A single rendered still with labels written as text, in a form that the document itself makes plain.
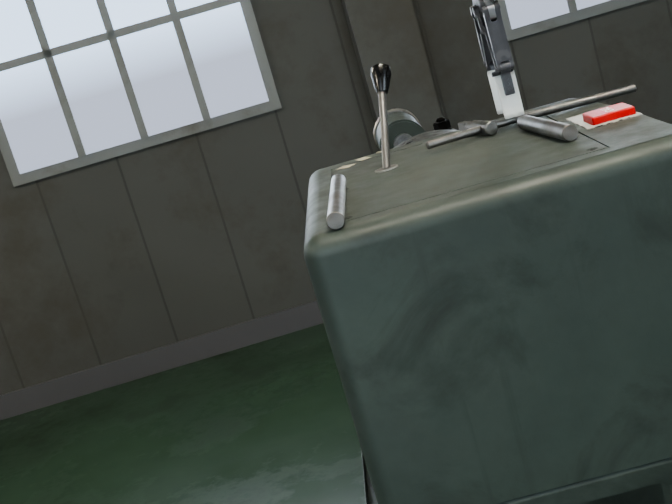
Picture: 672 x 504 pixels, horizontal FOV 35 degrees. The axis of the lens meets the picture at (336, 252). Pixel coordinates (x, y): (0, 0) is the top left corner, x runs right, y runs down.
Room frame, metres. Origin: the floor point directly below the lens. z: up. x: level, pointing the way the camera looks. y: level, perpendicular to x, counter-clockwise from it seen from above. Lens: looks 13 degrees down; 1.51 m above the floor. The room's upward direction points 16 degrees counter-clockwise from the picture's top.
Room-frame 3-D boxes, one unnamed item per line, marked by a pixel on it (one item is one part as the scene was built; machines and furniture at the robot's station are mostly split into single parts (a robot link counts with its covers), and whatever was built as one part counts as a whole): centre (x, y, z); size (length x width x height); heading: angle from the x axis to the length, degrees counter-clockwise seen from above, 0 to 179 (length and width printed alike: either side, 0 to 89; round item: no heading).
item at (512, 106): (1.62, -0.32, 1.31); 0.03 x 0.01 x 0.07; 87
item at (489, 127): (1.66, -0.27, 1.27); 0.12 x 0.02 x 0.02; 13
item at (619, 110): (1.47, -0.42, 1.26); 0.06 x 0.06 x 0.02; 87
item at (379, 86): (1.65, -0.14, 1.38); 0.04 x 0.03 x 0.05; 177
